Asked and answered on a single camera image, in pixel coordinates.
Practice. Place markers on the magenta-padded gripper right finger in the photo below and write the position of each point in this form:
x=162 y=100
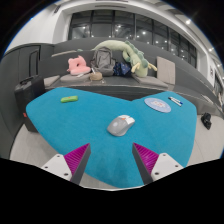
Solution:
x=153 y=165

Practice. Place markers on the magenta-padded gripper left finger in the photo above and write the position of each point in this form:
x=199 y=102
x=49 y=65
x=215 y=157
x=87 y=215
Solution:
x=71 y=165

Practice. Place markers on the grey computer mouse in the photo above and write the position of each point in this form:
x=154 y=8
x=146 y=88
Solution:
x=120 y=126

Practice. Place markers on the round printed mouse pad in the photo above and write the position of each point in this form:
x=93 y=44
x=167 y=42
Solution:
x=157 y=104

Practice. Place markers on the green eraser block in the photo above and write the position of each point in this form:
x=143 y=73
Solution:
x=69 y=99

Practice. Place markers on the white marker with blue cap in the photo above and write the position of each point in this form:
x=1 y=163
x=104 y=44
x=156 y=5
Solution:
x=177 y=100

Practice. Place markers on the black bag on floor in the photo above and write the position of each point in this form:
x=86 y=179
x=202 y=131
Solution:
x=206 y=120

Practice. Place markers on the black suitcase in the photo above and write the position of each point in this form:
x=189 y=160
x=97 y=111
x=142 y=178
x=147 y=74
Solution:
x=28 y=95

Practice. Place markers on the grey flat seat cushion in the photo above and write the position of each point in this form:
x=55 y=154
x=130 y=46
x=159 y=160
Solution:
x=150 y=81
x=51 y=81
x=71 y=78

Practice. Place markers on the dark grey tiered bench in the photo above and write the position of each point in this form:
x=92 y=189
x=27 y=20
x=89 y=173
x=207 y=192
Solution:
x=116 y=83

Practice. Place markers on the tan round woven hat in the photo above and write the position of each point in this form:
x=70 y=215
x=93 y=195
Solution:
x=96 y=76

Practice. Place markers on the grey square upright cushion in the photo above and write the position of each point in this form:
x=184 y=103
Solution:
x=166 y=70

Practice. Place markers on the pink plush cushion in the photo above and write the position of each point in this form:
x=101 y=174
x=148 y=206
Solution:
x=78 y=65

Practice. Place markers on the dark blue patterned bag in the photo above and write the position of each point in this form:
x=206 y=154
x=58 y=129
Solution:
x=122 y=69

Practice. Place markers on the green dragon plush toy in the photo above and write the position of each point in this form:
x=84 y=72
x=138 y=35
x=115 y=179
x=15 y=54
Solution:
x=138 y=63

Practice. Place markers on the grey backpack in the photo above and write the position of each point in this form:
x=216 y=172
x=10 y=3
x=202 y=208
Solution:
x=102 y=61

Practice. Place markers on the dark glass window front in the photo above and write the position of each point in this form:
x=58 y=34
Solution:
x=100 y=28

